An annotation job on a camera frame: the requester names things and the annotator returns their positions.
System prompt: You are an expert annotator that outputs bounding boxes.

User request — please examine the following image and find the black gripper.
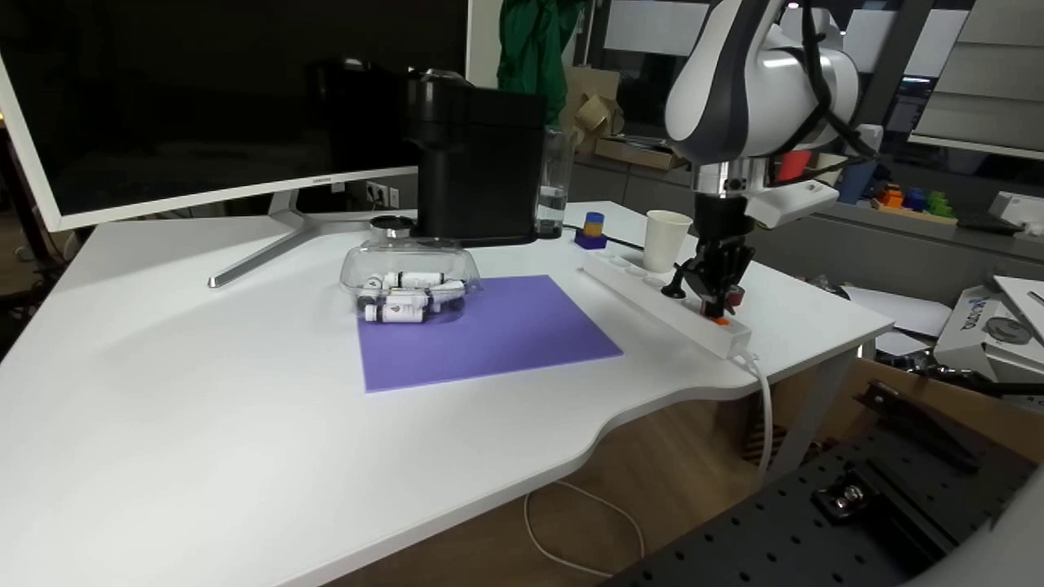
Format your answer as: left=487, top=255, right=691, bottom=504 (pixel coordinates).
left=688, top=191, right=758, bottom=319

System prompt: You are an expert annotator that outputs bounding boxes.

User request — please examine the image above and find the white power strip orange switch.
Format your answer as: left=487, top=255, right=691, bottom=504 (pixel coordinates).
left=576, top=255, right=759, bottom=368

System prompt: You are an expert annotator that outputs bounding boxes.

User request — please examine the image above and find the white paper cup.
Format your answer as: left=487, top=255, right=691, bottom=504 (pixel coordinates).
left=640, top=205, right=694, bottom=275

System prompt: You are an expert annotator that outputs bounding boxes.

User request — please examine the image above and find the blue yellow toy block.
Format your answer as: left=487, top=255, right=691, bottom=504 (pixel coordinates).
left=576, top=210, right=611, bottom=251

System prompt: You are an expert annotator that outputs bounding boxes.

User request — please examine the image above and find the clear glass jar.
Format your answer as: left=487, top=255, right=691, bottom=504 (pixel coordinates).
left=536, top=125, right=580, bottom=237

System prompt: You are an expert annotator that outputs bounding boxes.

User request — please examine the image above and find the purple paper sheet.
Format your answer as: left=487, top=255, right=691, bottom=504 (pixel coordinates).
left=357, top=270, right=626, bottom=393

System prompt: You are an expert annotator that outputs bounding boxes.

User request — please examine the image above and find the brown cardboard box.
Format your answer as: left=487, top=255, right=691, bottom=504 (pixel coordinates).
left=565, top=62, right=626, bottom=145

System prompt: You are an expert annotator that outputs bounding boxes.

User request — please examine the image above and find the black perforated breadboard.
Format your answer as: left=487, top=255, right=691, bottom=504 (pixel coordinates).
left=607, top=435, right=1044, bottom=587

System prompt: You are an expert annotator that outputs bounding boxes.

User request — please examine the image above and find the black coffee machine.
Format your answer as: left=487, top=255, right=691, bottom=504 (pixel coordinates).
left=368, top=65, right=548, bottom=247

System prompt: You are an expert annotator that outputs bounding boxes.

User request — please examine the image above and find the green cloth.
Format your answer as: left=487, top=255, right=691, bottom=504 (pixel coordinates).
left=497, top=0, right=591, bottom=100

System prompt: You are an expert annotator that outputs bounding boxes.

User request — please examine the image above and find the clear plastic bowl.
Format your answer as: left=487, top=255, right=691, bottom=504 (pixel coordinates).
left=340, top=231, right=484, bottom=326

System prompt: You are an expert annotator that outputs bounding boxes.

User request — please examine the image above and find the white framed monitor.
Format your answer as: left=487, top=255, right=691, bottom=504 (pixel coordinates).
left=0, top=0, right=484, bottom=290

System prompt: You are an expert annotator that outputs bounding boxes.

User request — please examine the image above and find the black plug with cable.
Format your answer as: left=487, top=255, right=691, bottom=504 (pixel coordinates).
left=536, top=223, right=697, bottom=305

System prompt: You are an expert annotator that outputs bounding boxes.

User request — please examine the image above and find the white power strip cord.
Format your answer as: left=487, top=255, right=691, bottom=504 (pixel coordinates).
left=520, top=349, right=779, bottom=579

